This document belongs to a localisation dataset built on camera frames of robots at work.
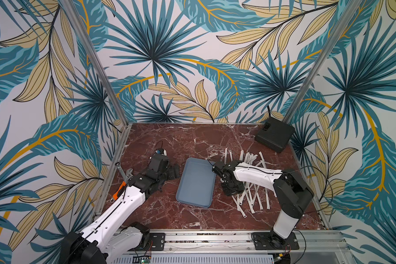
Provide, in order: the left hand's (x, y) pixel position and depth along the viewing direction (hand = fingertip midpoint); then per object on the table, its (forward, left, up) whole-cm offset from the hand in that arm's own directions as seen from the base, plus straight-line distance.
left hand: (171, 171), depth 81 cm
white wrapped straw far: (+19, -30, -13) cm, 38 cm away
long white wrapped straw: (-16, -36, -13) cm, 41 cm away
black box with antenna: (+32, -63, -8) cm, 71 cm away
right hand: (-5, -31, -13) cm, 34 cm away
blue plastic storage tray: (0, -12, -13) cm, 18 cm away
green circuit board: (-35, +9, -16) cm, 40 cm away
